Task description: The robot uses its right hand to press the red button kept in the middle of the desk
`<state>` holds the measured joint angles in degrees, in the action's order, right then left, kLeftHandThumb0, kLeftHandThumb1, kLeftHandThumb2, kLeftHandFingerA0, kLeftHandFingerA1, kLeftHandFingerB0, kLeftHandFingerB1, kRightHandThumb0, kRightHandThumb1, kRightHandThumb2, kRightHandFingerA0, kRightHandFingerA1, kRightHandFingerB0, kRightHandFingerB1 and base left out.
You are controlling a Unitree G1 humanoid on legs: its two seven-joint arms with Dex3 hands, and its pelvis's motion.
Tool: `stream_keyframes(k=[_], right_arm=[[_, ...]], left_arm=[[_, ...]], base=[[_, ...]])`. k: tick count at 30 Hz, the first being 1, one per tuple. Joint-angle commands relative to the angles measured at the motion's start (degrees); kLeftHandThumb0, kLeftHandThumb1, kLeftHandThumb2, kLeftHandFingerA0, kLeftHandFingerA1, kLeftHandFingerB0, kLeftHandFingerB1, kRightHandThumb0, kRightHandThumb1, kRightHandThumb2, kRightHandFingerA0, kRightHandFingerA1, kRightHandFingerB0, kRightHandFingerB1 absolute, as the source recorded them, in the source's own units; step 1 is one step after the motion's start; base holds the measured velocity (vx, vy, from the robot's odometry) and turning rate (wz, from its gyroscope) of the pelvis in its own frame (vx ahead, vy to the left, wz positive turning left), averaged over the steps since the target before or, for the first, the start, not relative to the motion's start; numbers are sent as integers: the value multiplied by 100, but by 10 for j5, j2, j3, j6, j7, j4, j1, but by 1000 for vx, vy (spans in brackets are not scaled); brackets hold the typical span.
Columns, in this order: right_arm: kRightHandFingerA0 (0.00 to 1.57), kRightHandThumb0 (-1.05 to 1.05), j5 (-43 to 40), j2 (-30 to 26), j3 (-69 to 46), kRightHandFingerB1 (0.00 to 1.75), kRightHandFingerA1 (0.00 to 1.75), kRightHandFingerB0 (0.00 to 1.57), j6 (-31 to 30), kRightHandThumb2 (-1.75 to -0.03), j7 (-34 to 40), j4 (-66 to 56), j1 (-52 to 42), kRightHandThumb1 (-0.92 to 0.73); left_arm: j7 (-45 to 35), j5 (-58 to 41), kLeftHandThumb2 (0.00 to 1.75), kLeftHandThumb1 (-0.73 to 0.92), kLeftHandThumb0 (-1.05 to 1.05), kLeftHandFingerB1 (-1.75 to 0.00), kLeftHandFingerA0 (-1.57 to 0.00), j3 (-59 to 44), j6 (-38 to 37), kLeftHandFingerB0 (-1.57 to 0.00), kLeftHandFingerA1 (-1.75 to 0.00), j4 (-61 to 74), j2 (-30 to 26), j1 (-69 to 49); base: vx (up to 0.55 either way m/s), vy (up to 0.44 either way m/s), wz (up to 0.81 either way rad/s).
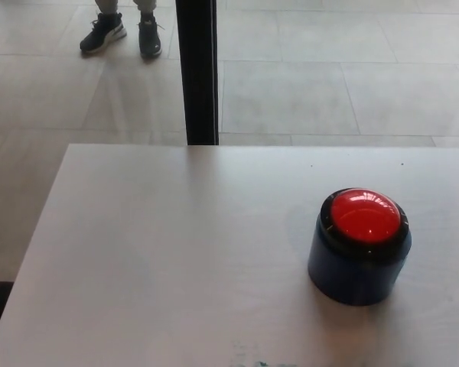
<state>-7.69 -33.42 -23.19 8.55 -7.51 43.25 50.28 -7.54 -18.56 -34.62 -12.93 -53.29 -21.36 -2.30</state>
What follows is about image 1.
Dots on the red dome button blue base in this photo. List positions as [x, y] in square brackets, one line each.
[361, 246]

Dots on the dark sneaker with white sole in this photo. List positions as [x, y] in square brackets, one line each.
[150, 38]
[102, 34]

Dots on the grey trouser leg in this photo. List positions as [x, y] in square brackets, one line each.
[144, 5]
[107, 5]

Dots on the black vertical window frame post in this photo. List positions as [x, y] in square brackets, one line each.
[197, 72]

